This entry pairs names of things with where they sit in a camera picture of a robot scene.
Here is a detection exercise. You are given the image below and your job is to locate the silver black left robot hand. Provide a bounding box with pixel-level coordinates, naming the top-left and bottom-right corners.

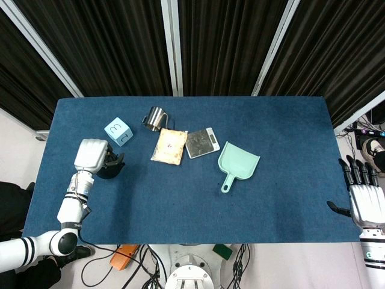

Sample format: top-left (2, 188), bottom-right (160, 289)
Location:
top-left (73, 138), bottom-right (126, 175)

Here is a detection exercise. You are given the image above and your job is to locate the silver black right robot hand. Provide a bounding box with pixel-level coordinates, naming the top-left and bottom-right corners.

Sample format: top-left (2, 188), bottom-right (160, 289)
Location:
top-left (327, 155), bottom-right (385, 230)

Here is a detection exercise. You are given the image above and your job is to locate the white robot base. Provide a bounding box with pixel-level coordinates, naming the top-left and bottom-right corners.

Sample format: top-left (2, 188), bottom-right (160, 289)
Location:
top-left (164, 243), bottom-right (224, 289)

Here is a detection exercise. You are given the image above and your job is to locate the light blue number cube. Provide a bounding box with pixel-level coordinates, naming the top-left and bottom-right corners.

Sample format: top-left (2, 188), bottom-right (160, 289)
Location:
top-left (103, 117), bottom-right (134, 148)

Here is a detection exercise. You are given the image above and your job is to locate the white black sneaker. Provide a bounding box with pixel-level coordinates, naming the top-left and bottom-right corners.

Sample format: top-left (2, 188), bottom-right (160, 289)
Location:
top-left (362, 138), bottom-right (385, 178)

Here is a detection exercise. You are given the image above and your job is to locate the stainless steel cup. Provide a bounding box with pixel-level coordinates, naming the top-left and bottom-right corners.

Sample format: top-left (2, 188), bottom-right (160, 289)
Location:
top-left (141, 106), bottom-right (177, 132)

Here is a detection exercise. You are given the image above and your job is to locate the black electronics box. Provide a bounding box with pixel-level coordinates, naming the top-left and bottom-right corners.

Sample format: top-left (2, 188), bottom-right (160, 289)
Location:
top-left (354, 105), bottom-right (385, 151)

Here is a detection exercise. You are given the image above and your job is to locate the yellowish plastic food packet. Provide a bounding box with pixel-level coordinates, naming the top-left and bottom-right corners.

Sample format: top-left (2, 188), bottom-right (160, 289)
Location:
top-left (150, 128), bottom-right (188, 166)

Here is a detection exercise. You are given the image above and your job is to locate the dark brown curtain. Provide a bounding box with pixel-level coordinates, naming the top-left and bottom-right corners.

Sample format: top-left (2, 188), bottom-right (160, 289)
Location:
top-left (0, 8), bottom-right (75, 131)
top-left (13, 0), bottom-right (173, 98)
top-left (257, 0), bottom-right (385, 128)
top-left (176, 0), bottom-right (291, 97)

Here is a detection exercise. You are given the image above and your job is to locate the black clothed person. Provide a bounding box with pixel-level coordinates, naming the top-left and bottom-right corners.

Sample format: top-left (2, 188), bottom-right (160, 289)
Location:
top-left (0, 180), bottom-right (63, 289)

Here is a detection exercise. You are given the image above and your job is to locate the black shoe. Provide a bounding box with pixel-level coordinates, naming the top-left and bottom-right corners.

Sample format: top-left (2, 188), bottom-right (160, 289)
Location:
top-left (56, 244), bottom-right (96, 269)

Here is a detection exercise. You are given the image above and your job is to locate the blue table cloth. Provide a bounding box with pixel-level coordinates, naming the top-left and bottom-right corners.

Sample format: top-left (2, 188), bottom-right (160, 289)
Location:
top-left (21, 96), bottom-right (362, 245)

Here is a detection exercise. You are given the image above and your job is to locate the orange floor device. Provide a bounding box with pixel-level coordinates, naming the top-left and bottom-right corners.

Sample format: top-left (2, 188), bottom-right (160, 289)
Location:
top-left (109, 244), bottom-right (141, 272)

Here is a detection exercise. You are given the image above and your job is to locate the silver kitchen scale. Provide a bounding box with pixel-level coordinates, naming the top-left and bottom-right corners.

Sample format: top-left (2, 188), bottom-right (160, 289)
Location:
top-left (185, 127), bottom-right (221, 160)

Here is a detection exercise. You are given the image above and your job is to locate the mint green plastic dustpan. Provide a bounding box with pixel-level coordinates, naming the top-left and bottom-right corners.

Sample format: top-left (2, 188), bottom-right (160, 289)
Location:
top-left (218, 141), bottom-right (261, 194)

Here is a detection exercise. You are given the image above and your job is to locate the green block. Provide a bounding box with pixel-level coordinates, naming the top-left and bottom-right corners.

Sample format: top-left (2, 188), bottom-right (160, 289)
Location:
top-left (212, 244), bottom-right (234, 261)

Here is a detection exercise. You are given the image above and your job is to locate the white frame post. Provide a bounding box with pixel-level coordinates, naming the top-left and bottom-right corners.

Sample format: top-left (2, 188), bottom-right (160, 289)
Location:
top-left (250, 0), bottom-right (302, 97)
top-left (160, 0), bottom-right (184, 97)
top-left (333, 89), bottom-right (385, 134)
top-left (0, 0), bottom-right (84, 98)

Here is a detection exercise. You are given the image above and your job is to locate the black floor cable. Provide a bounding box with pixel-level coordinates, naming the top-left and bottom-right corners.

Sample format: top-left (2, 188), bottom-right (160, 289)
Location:
top-left (78, 228), bottom-right (144, 288)

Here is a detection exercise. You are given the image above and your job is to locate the black cable bundle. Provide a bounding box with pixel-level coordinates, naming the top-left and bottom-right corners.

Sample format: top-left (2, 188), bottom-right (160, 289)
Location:
top-left (226, 243), bottom-right (257, 289)
top-left (140, 244), bottom-right (170, 289)

